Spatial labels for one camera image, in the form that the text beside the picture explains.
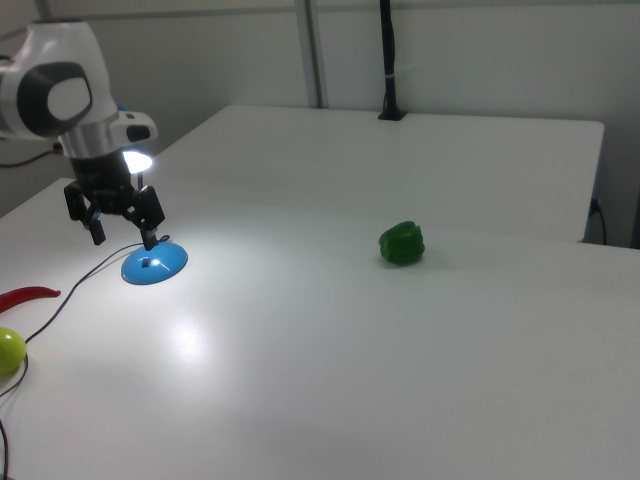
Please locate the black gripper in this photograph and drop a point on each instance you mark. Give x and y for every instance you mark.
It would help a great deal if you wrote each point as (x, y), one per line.
(102, 182)

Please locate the green bell pepper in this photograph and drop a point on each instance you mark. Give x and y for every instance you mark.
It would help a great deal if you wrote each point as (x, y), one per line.
(402, 244)

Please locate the red chili pepper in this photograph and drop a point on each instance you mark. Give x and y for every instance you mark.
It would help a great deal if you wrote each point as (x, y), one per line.
(25, 295)

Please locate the blue desk lamp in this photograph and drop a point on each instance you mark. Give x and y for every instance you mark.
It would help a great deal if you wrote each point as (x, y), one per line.
(155, 262)

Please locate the black clamped camera pole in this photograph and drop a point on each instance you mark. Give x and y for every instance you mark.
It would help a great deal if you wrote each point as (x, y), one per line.
(390, 60)

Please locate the green apple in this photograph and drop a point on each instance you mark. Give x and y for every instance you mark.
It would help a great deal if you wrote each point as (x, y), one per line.
(10, 350)

